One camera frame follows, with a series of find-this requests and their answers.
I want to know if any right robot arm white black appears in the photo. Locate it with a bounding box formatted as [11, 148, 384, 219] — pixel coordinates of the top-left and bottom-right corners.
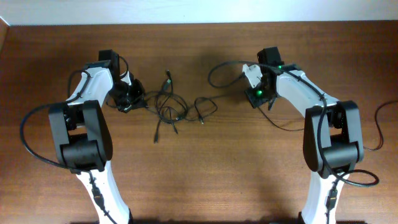
[242, 47, 364, 224]

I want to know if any black usb cable bundle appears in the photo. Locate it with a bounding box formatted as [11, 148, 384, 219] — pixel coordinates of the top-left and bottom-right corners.
[142, 70, 218, 144]

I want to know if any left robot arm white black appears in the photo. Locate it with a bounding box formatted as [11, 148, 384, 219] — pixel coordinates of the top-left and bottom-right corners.
[49, 50, 147, 223]

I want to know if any long thin black cable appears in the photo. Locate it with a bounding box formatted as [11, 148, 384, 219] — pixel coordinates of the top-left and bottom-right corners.
[256, 99, 398, 152]

